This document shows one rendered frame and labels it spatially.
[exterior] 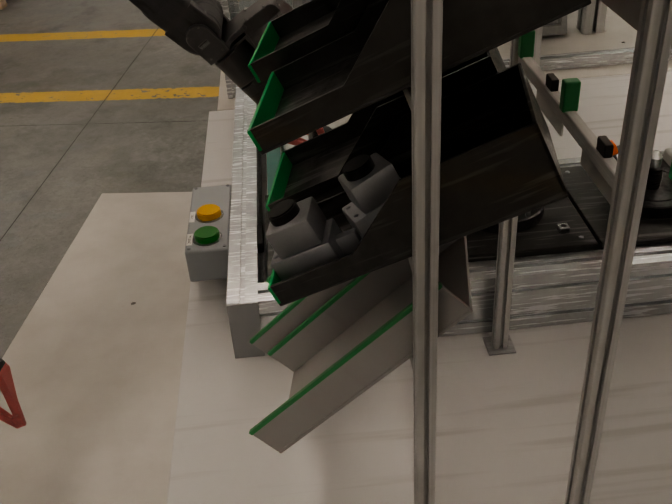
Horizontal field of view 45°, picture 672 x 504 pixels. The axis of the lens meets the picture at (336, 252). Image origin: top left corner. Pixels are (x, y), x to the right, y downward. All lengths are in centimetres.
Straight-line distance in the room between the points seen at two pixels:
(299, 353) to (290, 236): 25
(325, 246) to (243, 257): 53
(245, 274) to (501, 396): 41
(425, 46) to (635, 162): 20
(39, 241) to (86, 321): 199
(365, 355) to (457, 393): 37
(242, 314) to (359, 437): 25
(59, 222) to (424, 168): 288
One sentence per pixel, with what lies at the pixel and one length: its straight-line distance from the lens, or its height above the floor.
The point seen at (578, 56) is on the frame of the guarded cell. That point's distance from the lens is 217.
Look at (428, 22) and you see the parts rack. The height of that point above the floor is 146.
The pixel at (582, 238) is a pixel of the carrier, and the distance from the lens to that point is 126.
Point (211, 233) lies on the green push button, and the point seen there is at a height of 97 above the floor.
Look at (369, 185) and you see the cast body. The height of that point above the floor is 129.
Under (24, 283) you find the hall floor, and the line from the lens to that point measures 311.
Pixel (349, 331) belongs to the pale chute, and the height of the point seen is 106.
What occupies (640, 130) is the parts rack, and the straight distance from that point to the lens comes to 67.
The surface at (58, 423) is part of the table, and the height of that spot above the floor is 86.
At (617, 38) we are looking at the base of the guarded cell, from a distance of 240.
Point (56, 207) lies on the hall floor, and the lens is 355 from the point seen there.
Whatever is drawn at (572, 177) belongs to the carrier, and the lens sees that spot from 143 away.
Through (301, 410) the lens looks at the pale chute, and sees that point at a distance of 85.
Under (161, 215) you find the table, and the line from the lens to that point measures 159.
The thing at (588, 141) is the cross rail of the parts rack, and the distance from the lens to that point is 77.
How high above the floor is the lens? 165
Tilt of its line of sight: 34 degrees down
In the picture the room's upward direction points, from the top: 4 degrees counter-clockwise
